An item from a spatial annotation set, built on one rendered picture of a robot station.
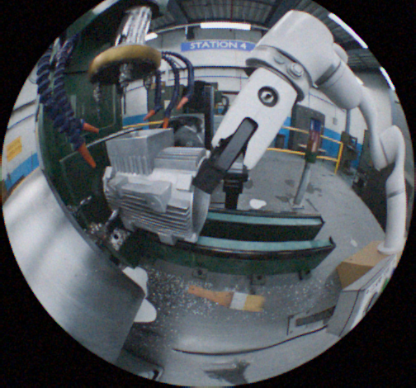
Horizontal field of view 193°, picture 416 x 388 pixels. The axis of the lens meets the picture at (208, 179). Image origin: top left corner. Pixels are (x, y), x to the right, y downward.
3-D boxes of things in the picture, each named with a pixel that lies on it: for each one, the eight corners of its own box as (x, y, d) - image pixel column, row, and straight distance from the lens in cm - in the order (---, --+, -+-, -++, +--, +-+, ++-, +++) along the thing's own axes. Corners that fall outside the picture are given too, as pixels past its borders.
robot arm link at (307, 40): (302, 97, 24) (252, 61, 23) (325, 55, 31) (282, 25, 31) (329, 90, 17) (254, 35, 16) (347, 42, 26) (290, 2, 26)
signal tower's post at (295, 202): (291, 208, 69) (313, 116, 58) (287, 198, 75) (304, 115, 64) (304, 209, 73) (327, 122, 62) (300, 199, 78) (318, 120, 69)
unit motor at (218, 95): (182, 153, 80) (179, 80, 78) (197, 141, 110) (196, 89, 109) (227, 156, 74) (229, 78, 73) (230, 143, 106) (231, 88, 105)
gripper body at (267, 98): (319, 95, 15) (256, 182, 14) (286, 100, 24) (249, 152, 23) (252, 44, 14) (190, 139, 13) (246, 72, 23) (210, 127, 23)
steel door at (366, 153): (370, 182, 738) (380, 130, 738) (369, 182, 729) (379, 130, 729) (356, 170, 786) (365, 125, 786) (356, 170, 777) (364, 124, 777)
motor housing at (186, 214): (121, 233, 39) (93, 165, 30) (154, 194, 49) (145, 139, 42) (193, 257, 30) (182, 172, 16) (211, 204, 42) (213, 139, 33)
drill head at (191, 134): (144, 188, 55) (132, 123, 48) (182, 154, 87) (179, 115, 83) (207, 197, 45) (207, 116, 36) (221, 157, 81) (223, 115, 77)
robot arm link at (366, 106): (399, 164, 65) (375, 177, 66) (395, 153, 76) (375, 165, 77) (321, 44, 63) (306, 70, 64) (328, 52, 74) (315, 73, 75)
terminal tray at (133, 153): (111, 172, 33) (104, 142, 31) (138, 156, 40) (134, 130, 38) (151, 177, 25) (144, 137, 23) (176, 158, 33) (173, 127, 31)
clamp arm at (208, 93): (202, 176, 40) (201, 86, 37) (205, 172, 43) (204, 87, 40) (214, 177, 40) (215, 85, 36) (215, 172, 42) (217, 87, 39)
